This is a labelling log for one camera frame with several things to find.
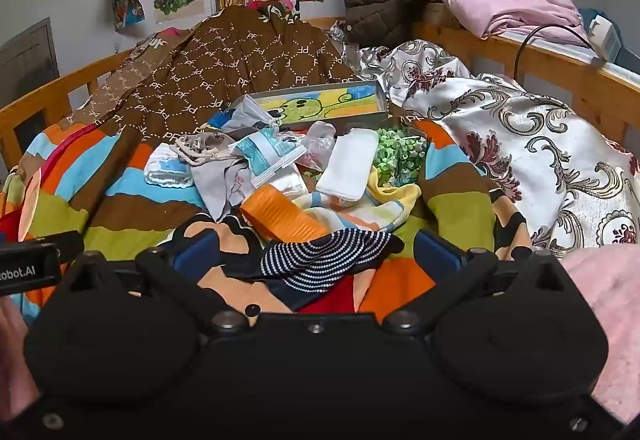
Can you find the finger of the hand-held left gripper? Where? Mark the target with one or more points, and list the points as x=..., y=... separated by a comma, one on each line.
x=50, y=240

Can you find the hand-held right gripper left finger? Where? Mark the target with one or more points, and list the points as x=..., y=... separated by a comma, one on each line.
x=192, y=249

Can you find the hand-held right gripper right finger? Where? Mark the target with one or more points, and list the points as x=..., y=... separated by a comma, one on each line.
x=436, y=250

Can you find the light grey cloth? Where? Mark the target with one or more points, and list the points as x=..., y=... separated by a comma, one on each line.
x=215, y=185

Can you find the yellow blue striped towel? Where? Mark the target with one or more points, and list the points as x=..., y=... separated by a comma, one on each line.
x=380, y=210

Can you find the white blue-print pouch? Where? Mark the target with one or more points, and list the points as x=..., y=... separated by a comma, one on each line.
x=165, y=170

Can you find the orange plastic cup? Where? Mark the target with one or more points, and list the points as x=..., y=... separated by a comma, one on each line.
x=280, y=215

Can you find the turquoise white mask packet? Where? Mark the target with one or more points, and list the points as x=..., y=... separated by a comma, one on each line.
x=265, y=155

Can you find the white cloth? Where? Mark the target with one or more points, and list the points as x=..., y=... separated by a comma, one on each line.
x=347, y=162

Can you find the grey shallow box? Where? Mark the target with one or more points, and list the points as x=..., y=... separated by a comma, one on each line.
x=382, y=100

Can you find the person's left hand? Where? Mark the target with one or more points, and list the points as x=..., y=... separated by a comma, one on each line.
x=12, y=345

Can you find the colourful wavy striped blanket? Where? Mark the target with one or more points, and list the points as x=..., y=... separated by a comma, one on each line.
x=120, y=200

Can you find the green dotted cloth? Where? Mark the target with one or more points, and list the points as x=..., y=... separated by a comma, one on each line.
x=400, y=155

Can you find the navy white striped sock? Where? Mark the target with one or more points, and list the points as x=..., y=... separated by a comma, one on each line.
x=325, y=260

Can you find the silver floral satin quilt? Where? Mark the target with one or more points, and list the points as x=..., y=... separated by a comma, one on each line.
x=540, y=155

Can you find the crumpled clear plastic bag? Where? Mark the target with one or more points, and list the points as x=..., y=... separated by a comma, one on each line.
x=245, y=116

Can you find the clear plastic bag pink contents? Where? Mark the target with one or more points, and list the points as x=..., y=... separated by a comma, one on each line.
x=317, y=145

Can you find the tan letter-patterned cloth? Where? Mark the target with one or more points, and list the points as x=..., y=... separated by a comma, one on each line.
x=117, y=87

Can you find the pink fluffy blanket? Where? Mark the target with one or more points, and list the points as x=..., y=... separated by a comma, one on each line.
x=607, y=320

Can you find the cartoon alien towel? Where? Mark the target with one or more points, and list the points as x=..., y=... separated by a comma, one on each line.
x=320, y=105

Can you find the brown letter-patterned blanket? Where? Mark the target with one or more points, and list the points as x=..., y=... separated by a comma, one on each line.
x=240, y=65

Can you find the pink folded cloth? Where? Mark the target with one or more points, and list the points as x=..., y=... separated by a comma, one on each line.
x=505, y=2

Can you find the white electrical adapter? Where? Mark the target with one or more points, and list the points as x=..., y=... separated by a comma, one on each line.
x=605, y=37

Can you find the blue cloth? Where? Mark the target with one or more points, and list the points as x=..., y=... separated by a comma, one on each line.
x=592, y=19

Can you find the grey wall panel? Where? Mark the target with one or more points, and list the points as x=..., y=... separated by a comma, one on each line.
x=30, y=55

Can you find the wooden bed frame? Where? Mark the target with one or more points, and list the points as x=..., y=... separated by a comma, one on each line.
x=575, y=70

